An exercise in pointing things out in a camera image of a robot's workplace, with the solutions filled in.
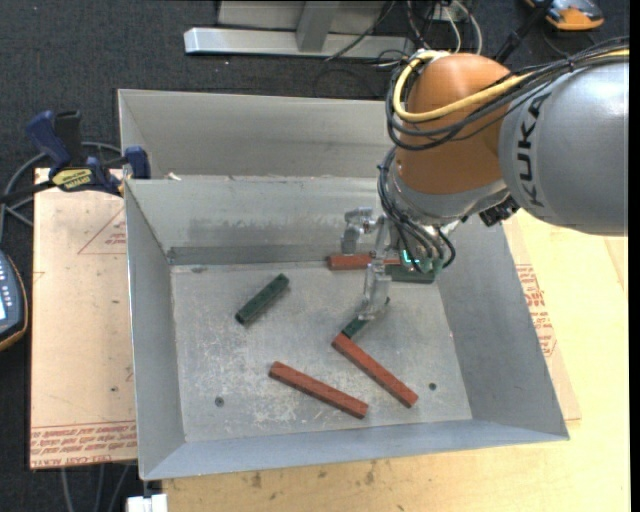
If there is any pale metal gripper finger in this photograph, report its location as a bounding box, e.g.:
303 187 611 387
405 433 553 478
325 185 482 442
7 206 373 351
357 262 392 323
341 207 377 255

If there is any red-brown flat block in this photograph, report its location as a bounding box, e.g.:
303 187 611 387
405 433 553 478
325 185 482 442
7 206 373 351
330 332 420 409
326 253 374 272
268 360 370 421

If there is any dark green flat block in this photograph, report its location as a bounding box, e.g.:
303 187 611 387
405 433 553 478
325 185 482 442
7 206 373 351
341 296 392 339
234 272 291 327
389 266 437 286

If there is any grey metal bin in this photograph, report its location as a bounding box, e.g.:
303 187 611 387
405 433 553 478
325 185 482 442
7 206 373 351
117 88 571 482

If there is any brown cardboard board red print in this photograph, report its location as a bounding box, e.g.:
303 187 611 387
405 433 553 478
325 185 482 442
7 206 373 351
29 167 582 471

